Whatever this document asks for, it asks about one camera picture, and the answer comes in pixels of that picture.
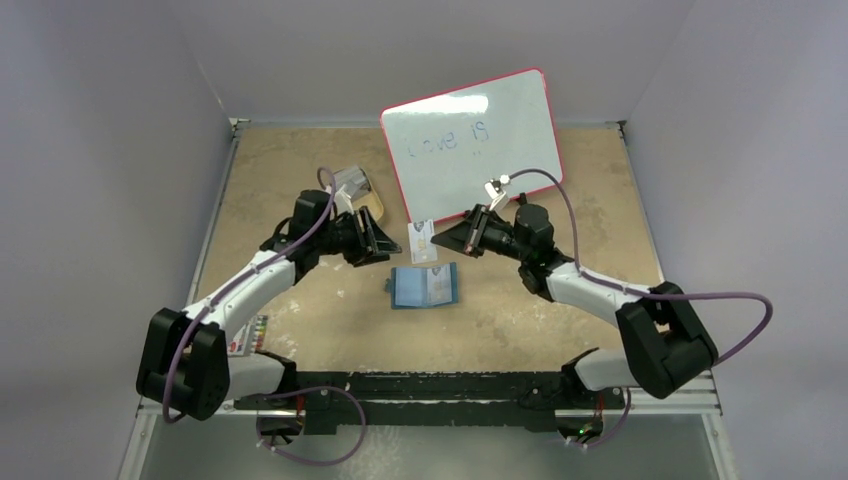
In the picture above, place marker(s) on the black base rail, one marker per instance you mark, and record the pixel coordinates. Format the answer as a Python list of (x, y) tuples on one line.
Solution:
[(537, 401)]

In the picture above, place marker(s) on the blue leather card holder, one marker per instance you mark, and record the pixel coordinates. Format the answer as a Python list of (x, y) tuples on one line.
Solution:
[(406, 287)]

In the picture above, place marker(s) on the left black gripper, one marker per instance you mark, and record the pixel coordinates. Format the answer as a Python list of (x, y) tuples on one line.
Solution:
[(377, 245)]

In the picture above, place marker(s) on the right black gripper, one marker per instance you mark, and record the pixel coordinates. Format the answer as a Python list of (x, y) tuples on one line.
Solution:
[(479, 230)]

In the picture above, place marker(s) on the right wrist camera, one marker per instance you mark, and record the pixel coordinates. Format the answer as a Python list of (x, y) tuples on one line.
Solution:
[(496, 190)]

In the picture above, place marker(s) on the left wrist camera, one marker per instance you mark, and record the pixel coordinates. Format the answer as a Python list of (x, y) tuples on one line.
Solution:
[(342, 202)]

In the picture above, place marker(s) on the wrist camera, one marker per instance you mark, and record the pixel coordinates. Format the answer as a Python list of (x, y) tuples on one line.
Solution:
[(496, 190), (342, 202)]

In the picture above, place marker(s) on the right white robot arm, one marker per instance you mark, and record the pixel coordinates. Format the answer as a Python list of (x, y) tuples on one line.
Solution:
[(664, 343)]

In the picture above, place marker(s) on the red framed whiteboard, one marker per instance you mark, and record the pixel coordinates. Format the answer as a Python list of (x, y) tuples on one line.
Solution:
[(445, 147)]

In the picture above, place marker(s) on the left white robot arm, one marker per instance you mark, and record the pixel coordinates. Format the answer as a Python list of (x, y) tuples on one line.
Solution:
[(185, 365)]

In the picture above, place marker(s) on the colourful marker box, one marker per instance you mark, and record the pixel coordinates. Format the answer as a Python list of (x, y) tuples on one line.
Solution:
[(249, 338)]

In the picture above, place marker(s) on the beige oval tray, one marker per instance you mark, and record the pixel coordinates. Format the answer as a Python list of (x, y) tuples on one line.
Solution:
[(373, 202)]

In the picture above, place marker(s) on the silver VIP card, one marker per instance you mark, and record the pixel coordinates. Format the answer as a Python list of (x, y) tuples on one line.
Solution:
[(422, 250), (439, 285)]

